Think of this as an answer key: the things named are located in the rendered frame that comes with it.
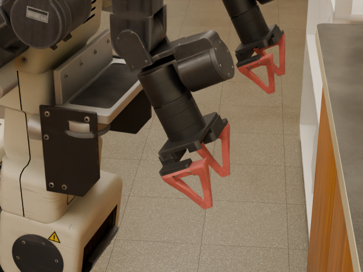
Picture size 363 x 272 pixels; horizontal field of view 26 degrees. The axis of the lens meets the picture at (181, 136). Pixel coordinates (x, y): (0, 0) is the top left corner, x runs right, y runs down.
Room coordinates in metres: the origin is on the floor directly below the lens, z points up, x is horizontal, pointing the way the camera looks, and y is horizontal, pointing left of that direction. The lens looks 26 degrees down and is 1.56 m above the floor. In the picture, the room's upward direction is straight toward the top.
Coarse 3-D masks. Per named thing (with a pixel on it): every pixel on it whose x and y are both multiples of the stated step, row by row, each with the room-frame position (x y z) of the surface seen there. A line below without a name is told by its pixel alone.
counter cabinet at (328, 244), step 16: (320, 112) 1.91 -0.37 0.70; (320, 128) 1.87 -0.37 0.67; (320, 144) 1.83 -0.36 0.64; (320, 160) 1.80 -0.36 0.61; (320, 176) 1.76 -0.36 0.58; (336, 176) 1.45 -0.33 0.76; (320, 192) 1.73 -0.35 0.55; (336, 192) 1.42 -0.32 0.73; (320, 208) 1.69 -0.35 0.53; (336, 208) 1.39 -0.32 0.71; (320, 224) 1.66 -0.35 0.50; (336, 224) 1.37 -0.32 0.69; (320, 240) 1.63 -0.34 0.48; (336, 240) 1.34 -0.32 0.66; (320, 256) 1.60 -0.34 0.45; (336, 256) 1.32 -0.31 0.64
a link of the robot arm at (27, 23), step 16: (16, 0) 1.02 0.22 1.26; (32, 0) 1.01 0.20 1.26; (48, 0) 1.01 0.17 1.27; (16, 16) 1.02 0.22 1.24; (32, 16) 1.01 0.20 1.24; (48, 16) 1.01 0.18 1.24; (64, 16) 1.01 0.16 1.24; (16, 32) 1.02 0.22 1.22; (32, 32) 1.01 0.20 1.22; (48, 32) 1.01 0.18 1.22; (64, 32) 1.01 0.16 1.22
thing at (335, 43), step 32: (320, 32) 1.84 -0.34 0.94; (352, 32) 1.84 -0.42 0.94; (320, 64) 1.69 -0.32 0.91; (352, 64) 1.63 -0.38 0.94; (352, 96) 1.45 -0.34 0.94; (352, 128) 1.30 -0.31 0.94; (352, 160) 1.17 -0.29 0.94; (352, 192) 1.07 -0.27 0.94; (352, 224) 0.98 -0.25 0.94; (352, 256) 0.94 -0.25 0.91
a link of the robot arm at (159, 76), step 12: (168, 60) 1.00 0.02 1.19; (144, 72) 1.00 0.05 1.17; (156, 72) 0.98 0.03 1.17; (168, 72) 0.99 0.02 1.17; (144, 84) 0.99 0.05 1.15; (156, 84) 0.98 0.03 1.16; (168, 84) 0.98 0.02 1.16; (180, 84) 0.99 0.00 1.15; (156, 96) 0.98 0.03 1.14; (168, 96) 0.98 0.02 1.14; (180, 96) 0.98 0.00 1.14
